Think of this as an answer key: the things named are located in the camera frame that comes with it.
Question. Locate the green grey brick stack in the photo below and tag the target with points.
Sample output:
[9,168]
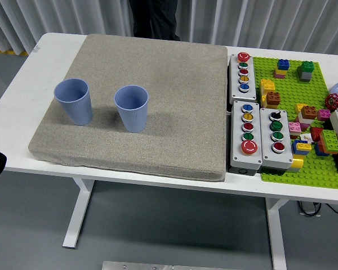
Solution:
[305,71]

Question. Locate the green studded baseplate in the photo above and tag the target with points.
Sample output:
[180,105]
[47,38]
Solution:
[293,87]

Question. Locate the yellow cylinder brick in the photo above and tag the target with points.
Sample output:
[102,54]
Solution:
[297,163]

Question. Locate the green orange brick stack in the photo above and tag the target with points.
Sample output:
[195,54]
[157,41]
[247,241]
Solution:
[329,140]

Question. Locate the red valve handwheel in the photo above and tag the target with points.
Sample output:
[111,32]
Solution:
[333,101]

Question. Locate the blue yellow brick pile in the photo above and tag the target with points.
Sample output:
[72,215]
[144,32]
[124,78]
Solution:
[301,146]

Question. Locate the person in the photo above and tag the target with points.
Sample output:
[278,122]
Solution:
[155,19]

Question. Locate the red brick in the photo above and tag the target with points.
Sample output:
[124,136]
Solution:
[316,133]

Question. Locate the orange yellow white brick stack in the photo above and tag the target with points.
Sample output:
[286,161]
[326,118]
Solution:
[308,112]

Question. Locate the grey-brown cushion mat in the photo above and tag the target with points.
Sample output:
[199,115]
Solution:
[171,112]

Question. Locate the magenta brick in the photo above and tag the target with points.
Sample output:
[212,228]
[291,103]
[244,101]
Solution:
[324,114]

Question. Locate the grey metal plate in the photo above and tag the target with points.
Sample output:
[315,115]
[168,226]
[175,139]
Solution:
[157,265]

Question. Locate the brown-orange brick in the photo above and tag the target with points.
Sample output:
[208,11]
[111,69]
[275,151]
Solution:
[273,99]

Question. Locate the small table sticker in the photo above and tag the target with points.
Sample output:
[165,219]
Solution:
[36,49]

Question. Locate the button box with selector switch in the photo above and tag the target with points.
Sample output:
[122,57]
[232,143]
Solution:
[266,135]

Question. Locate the blue ribbed plastic cup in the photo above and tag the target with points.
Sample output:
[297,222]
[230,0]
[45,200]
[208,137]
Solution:
[76,109]
[133,118]

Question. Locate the white printed brick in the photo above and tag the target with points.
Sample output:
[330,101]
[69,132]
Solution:
[306,137]

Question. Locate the five-button box, large red button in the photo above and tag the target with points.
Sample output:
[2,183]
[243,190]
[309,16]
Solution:
[236,132]

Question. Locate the blue yellow pink brick stack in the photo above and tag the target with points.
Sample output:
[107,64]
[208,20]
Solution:
[281,69]

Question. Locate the five-button box, black base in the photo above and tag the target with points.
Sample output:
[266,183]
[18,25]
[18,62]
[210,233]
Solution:
[252,84]

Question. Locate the grey floor socket box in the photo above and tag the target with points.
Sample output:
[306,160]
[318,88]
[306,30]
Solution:
[308,208]

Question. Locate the white table leg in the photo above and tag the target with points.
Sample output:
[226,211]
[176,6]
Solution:
[79,213]
[277,236]

